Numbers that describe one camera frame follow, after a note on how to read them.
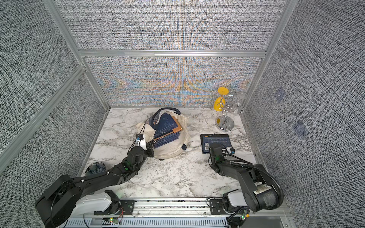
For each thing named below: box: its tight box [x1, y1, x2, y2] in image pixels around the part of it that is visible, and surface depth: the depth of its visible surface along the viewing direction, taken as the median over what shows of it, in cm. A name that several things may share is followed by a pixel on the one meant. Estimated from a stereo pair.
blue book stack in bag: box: [152, 112, 183, 149], surface depth 97 cm
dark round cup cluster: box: [84, 161, 107, 177], surface depth 85 cm
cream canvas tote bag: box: [135, 106, 190, 160], surface depth 92 cm
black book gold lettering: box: [200, 133, 233, 154], surface depth 99 cm
